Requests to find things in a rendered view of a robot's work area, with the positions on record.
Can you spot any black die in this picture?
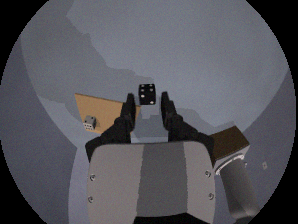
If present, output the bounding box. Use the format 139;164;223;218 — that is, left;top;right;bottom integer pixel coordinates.
138;84;156;105

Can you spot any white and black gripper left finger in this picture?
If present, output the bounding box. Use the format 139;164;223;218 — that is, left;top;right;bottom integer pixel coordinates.
85;93;136;163

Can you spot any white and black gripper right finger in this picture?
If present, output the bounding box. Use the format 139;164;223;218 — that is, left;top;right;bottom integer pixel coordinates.
161;91;215;159

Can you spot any white die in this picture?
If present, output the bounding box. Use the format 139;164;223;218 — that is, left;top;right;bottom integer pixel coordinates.
83;115;97;131

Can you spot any tan flat mat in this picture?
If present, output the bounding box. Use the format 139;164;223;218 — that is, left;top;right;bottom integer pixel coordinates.
75;93;125;134

